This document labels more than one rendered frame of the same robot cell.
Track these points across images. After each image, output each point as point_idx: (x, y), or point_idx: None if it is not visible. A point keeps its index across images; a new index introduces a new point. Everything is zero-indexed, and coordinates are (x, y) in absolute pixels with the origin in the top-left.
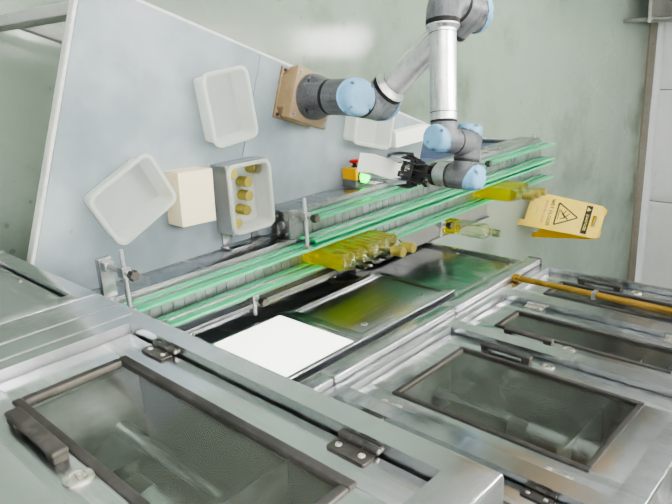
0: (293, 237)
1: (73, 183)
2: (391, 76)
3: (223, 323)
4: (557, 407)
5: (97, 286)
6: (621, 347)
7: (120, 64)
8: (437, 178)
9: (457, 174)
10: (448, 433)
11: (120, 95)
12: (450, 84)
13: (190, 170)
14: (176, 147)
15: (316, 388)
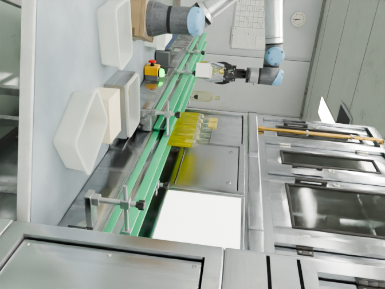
0: (152, 129)
1: (46, 129)
2: (212, 5)
3: None
4: (368, 209)
5: (62, 215)
6: (347, 163)
7: (64, 1)
8: (254, 78)
9: (270, 76)
10: (356, 246)
11: (65, 33)
12: (282, 19)
13: (109, 94)
14: (90, 74)
15: (264, 242)
